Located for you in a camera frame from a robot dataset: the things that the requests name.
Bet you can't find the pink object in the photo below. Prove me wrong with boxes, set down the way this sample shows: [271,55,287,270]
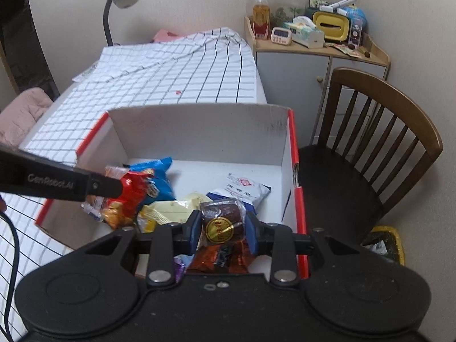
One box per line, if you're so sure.
[153,29,184,44]

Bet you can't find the yellow tissue box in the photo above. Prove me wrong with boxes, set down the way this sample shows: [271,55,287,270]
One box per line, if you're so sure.
[312,11,352,43]

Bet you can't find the blue snack packet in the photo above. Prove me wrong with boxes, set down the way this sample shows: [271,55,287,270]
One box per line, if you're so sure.
[130,157,177,202]

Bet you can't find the red cardboard box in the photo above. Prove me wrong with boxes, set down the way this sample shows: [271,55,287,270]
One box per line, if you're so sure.
[34,103,309,280]

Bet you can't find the dark bookshelf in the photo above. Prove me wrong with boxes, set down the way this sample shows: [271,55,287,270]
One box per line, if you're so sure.
[0,0,60,101]

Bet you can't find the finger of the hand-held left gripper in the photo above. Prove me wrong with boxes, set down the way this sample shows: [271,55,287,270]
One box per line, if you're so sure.
[87,173,124,201]

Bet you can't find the brown pastry packet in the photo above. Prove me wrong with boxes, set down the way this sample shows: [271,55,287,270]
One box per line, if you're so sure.
[199,197,247,247]

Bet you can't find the brown wooden chair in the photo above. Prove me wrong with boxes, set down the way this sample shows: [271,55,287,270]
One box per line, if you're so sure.
[297,67,444,258]

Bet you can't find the cream snack packet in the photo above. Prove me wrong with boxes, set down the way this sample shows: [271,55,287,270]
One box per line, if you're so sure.
[137,192,213,234]

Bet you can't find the white snack packet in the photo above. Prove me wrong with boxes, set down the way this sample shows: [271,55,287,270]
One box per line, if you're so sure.
[206,173,272,209]

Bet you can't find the checked white tablecloth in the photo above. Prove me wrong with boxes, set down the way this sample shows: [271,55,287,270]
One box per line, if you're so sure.
[0,26,268,342]

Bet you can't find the black cable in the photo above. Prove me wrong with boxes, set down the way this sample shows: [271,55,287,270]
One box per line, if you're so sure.
[0,209,20,342]

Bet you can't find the clear glass dome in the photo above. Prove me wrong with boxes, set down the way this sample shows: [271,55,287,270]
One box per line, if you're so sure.
[245,0,286,29]

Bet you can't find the white tube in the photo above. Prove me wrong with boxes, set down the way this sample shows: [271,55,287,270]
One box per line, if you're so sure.
[319,0,357,12]

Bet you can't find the wooden corner cabinet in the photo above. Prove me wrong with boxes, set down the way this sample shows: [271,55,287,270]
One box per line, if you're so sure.
[244,16,391,147]

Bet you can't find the flat colourful wrapper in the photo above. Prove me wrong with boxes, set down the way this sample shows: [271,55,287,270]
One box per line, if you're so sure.
[324,42,361,58]

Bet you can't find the red snack bag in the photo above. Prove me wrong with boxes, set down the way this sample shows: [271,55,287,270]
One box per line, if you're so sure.
[82,170,152,231]

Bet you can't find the blue globe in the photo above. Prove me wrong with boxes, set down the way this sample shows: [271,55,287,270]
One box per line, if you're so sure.
[343,4,368,26]

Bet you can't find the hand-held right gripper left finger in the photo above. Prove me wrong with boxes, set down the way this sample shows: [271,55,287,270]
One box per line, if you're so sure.
[85,209,203,288]

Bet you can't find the small clear wrapper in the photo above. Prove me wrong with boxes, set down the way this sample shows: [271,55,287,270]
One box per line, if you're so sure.
[105,165,129,179]

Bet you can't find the clear candy box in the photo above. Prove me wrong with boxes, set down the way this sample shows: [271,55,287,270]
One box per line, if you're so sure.
[350,17,364,47]

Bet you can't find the yellow waste bin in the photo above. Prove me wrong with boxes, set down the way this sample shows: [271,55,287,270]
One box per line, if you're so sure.
[361,225,406,266]

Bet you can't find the white kitchen timer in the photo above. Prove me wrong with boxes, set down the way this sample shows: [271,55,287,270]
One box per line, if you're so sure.
[270,26,294,45]

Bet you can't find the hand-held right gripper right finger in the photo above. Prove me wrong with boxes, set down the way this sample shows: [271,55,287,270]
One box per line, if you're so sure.
[246,210,361,288]

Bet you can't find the dark red snack packet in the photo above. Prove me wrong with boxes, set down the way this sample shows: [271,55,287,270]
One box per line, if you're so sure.
[187,240,256,275]

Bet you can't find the pink padded jacket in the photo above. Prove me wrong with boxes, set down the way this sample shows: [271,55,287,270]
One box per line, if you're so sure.
[0,89,54,147]

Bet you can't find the purple wrapper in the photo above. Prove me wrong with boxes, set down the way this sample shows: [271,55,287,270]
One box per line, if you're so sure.
[173,256,187,279]

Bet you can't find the orange drink bottle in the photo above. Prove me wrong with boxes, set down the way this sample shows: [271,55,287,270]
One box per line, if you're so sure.
[253,0,270,40]

